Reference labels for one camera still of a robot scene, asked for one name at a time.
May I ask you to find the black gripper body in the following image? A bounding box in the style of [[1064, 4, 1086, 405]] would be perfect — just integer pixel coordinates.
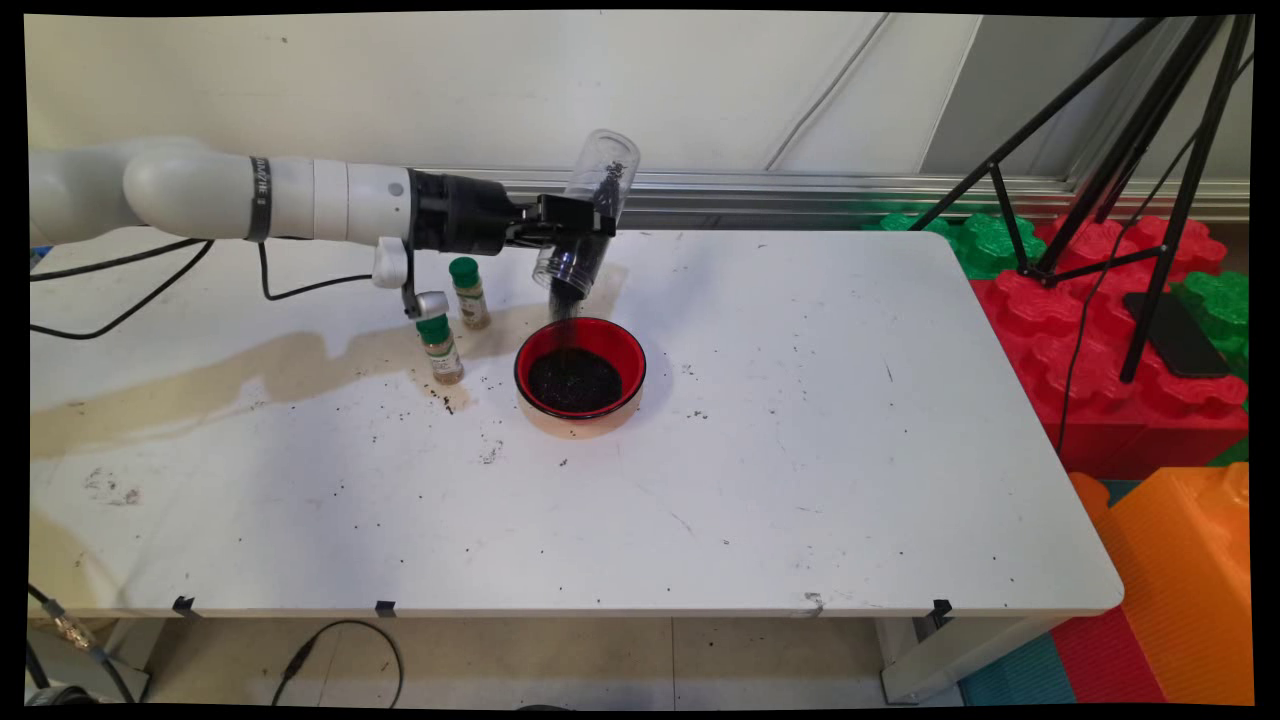
[[408, 170, 548, 257]]

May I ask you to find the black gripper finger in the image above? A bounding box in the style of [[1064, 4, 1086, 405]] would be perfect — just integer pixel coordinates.
[[520, 193, 618, 247]]

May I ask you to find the clear plastic jar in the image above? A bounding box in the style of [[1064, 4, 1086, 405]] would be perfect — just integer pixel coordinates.
[[532, 128, 642, 298]]

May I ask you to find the green capped spice bottle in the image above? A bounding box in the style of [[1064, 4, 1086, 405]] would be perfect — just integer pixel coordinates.
[[418, 315, 466, 386], [449, 256, 493, 331]]

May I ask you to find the red bowl with black seeds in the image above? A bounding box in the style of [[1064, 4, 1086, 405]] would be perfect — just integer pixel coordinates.
[[514, 317, 649, 439]]

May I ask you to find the green foam building block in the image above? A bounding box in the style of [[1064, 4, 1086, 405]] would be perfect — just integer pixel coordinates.
[[865, 212, 1046, 281], [1170, 272, 1251, 386]]

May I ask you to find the white table leg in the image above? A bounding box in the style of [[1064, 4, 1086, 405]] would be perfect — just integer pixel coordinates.
[[875, 612, 1071, 704]]

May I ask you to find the red foam building block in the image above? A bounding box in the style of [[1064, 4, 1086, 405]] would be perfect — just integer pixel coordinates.
[[968, 215, 1251, 481]]

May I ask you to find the black tripod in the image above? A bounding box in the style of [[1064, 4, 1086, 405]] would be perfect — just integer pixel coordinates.
[[905, 14, 1256, 386]]

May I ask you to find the black flat phone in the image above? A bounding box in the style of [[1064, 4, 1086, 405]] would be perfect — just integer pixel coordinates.
[[1122, 292, 1233, 381]]

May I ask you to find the teal floor mat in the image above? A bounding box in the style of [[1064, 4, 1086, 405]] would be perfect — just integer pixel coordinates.
[[958, 632, 1076, 706]]

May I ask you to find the red floor mat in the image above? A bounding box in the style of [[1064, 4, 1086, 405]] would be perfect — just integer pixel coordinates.
[[1050, 605, 1166, 706]]

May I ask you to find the orange foam building block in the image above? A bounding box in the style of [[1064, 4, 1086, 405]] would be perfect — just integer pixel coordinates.
[[1068, 462, 1256, 706]]

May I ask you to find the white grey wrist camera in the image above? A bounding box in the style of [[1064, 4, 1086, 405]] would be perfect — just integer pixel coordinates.
[[372, 236, 451, 323]]

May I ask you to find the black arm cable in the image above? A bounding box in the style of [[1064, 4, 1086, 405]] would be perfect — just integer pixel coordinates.
[[28, 238, 421, 341]]

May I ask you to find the aluminium wall rail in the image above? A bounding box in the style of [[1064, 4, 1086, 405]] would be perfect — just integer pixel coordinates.
[[28, 158, 1251, 226]]

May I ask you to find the black arm strap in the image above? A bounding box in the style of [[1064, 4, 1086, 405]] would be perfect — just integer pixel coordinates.
[[245, 156, 273, 243]]

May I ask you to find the black floor cable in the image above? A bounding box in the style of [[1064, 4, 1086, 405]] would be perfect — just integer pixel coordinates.
[[270, 620, 404, 709]]

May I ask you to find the thin black tripod cable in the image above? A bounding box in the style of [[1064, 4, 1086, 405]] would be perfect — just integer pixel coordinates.
[[1055, 55, 1256, 456]]

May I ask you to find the cable with brass connector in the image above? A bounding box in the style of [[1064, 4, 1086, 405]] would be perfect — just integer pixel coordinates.
[[28, 583, 138, 704]]

